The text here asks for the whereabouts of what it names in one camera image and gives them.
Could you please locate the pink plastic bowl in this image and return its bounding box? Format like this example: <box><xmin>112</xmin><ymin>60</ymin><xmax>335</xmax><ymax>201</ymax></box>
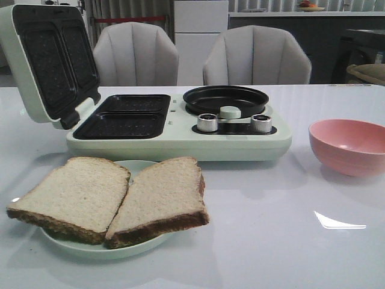
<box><xmin>309</xmin><ymin>119</ymin><xmax>384</xmax><ymax>177</ymax></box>

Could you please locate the black round frying pan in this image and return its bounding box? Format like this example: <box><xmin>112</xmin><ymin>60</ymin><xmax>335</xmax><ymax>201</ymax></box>
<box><xmin>183</xmin><ymin>85</ymin><xmax>269</xmax><ymax>118</ymax></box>

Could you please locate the white cabinet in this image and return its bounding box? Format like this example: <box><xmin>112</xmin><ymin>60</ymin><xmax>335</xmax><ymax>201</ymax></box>
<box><xmin>174</xmin><ymin>1</ymin><xmax>229</xmax><ymax>86</ymax></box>

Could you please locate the white bread slice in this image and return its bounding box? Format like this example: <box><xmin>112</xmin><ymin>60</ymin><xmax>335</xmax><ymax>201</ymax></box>
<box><xmin>105</xmin><ymin>157</ymin><xmax>209</xmax><ymax>249</ymax></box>
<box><xmin>7</xmin><ymin>157</ymin><xmax>131</xmax><ymax>244</ymax></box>

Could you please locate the right grey upholstered chair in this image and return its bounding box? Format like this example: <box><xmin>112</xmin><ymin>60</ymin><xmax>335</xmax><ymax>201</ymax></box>
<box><xmin>203</xmin><ymin>25</ymin><xmax>312</xmax><ymax>85</ymax></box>

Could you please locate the green breakfast maker base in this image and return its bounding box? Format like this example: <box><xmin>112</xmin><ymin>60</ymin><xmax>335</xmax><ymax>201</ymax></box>
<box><xmin>66</xmin><ymin>94</ymin><xmax>292</xmax><ymax>161</ymax></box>

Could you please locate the light green round plate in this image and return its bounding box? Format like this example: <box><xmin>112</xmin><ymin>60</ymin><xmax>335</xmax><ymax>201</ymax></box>
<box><xmin>38</xmin><ymin>160</ymin><xmax>174</xmax><ymax>261</ymax></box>

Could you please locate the left silver control knob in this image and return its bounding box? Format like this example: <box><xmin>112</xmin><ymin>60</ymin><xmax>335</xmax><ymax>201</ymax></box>
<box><xmin>197</xmin><ymin>113</ymin><xmax>218</xmax><ymax>132</ymax></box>

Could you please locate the grey upholstered chair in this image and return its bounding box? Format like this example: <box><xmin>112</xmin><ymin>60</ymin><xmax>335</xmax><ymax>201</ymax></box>
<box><xmin>203</xmin><ymin>25</ymin><xmax>312</xmax><ymax>85</ymax></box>
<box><xmin>93</xmin><ymin>22</ymin><xmax>179</xmax><ymax>86</ymax></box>

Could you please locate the tan cushion at right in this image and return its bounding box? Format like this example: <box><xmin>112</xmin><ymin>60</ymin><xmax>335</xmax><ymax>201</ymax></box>
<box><xmin>346</xmin><ymin>63</ymin><xmax>384</xmax><ymax>86</ymax></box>

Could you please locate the fruit plate on counter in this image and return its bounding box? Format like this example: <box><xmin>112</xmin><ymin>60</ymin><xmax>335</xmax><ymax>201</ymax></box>
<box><xmin>297</xmin><ymin>0</ymin><xmax>325</xmax><ymax>12</ymax></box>

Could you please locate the green breakfast maker lid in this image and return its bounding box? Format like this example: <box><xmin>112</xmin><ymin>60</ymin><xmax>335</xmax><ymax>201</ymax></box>
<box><xmin>1</xmin><ymin>4</ymin><xmax>100</xmax><ymax>129</ymax></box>

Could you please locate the green round pan knob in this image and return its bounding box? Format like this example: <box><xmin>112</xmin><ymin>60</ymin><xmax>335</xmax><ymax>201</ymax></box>
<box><xmin>219</xmin><ymin>105</ymin><xmax>242</xmax><ymax>119</ymax></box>

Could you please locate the right silver control knob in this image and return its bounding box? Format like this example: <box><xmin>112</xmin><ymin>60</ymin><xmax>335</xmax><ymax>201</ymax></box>
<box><xmin>250</xmin><ymin>114</ymin><xmax>273</xmax><ymax>134</ymax></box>

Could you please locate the left grey upholstered chair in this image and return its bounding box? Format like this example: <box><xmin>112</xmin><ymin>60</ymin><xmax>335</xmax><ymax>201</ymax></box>
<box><xmin>93</xmin><ymin>22</ymin><xmax>179</xmax><ymax>86</ymax></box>

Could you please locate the silver control knob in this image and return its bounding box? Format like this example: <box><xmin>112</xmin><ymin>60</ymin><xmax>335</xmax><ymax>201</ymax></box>
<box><xmin>250</xmin><ymin>114</ymin><xmax>273</xmax><ymax>134</ymax></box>
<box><xmin>197</xmin><ymin>113</ymin><xmax>218</xmax><ymax>132</ymax></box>

